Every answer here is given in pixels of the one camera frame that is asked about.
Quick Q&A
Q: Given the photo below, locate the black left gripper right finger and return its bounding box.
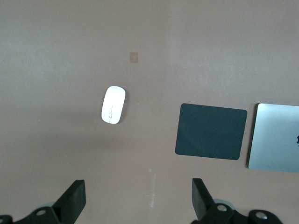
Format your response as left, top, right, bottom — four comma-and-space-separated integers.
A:
191, 178, 285, 224

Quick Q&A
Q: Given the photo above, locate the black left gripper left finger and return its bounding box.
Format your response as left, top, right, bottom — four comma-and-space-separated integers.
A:
13, 179, 86, 224

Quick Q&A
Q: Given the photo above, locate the silver closed laptop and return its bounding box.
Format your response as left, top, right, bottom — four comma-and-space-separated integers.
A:
246, 103, 299, 173

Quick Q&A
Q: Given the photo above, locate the black mouse pad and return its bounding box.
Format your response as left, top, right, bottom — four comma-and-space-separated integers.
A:
175, 103, 248, 161

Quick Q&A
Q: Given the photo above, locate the white computer mouse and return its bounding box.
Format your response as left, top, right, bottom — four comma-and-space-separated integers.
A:
100, 85, 127, 125

